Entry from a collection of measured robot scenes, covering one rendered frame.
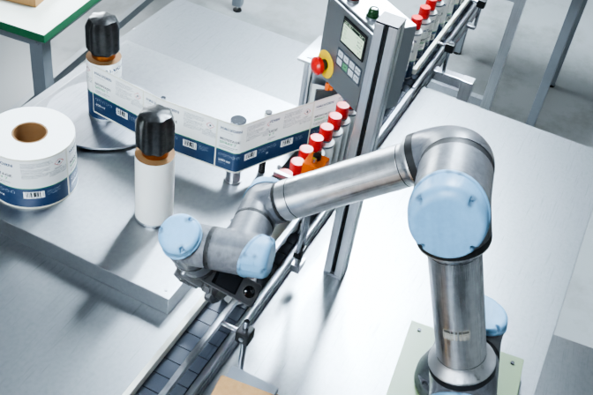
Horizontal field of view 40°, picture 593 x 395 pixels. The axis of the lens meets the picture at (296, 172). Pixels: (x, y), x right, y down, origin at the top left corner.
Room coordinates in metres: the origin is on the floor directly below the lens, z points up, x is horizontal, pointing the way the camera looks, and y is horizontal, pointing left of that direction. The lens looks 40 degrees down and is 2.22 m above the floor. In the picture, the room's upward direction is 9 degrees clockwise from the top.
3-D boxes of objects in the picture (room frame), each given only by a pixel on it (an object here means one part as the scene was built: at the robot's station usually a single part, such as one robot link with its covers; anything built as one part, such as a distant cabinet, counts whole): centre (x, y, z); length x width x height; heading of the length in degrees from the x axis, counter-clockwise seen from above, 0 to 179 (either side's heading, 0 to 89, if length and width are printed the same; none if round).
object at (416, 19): (2.17, -0.28, 0.98); 0.05 x 0.05 x 0.20
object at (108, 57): (1.73, 0.53, 1.04); 0.09 x 0.09 x 0.29
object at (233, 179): (1.55, 0.15, 0.97); 0.05 x 0.05 x 0.19
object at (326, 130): (1.56, -0.05, 0.98); 0.05 x 0.05 x 0.20
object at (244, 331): (1.02, 0.07, 0.91); 0.07 x 0.03 x 0.17; 70
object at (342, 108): (1.66, -0.09, 0.98); 0.05 x 0.05 x 0.20
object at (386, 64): (1.35, -0.13, 1.17); 0.04 x 0.04 x 0.67; 70
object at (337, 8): (1.43, -0.09, 1.38); 0.17 x 0.10 x 0.19; 35
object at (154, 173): (1.38, 0.31, 1.03); 0.09 x 0.09 x 0.30
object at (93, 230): (1.63, 0.40, 0.86); 0.80 x 0.67 x 0.05; 160
